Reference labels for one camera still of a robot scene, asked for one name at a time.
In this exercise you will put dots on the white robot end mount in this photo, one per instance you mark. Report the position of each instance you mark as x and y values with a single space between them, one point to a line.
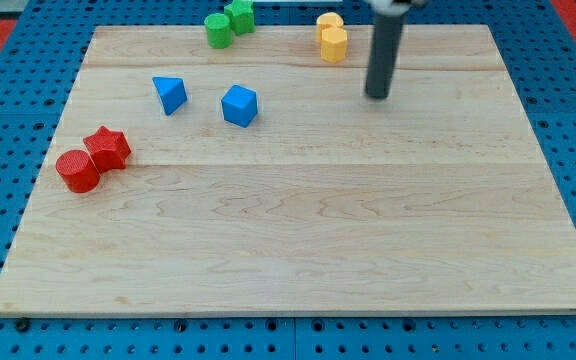
395 7

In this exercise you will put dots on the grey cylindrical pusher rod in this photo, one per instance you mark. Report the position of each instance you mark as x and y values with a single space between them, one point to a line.
386 37

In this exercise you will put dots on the yellow heart block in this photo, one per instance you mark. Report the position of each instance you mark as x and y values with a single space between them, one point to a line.
325 21

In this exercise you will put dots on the yellow hexagon block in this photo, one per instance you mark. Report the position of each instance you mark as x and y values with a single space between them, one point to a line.
334 41

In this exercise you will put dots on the green star block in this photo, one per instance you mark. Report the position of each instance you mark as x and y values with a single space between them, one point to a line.
241 15

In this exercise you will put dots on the blue cube block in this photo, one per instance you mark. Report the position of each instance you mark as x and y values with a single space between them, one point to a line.
239 105

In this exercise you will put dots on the green cylinder block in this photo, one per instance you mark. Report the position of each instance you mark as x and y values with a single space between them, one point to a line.
218 30

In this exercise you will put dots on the light wooden board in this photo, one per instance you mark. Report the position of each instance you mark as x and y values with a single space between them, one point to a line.
434 202

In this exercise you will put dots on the blue triangle block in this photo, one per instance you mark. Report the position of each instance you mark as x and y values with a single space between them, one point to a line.
172 93

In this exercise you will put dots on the red star block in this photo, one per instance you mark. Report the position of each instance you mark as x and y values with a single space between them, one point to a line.
108 149

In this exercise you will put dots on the red cylinder block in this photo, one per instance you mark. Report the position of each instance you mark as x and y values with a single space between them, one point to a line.
78 171

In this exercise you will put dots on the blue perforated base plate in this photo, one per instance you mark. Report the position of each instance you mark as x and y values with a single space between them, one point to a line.
38 66

